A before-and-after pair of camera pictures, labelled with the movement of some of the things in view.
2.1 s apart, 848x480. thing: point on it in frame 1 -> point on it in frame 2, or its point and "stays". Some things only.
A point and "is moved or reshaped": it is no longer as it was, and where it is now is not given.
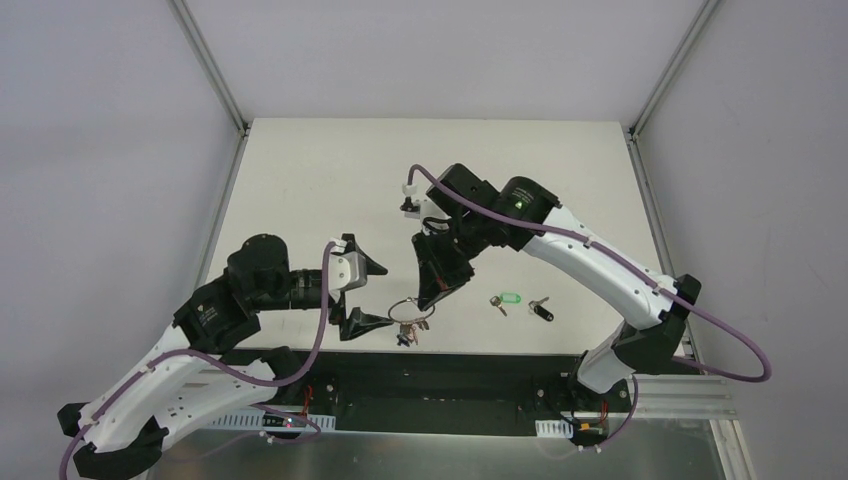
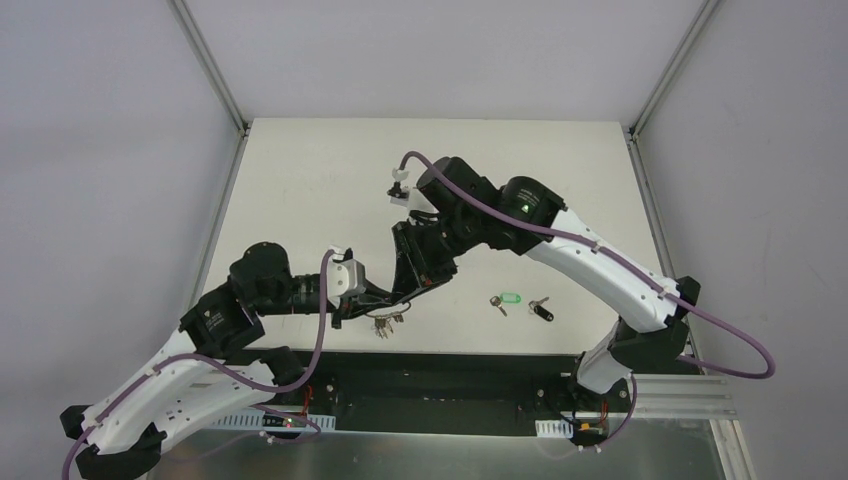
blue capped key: x=403 y=340 is moved or reshaped
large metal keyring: x=410 y=321 is moved or reshaped
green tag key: x=506 y=298 stays
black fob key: x=535 y=307 stays
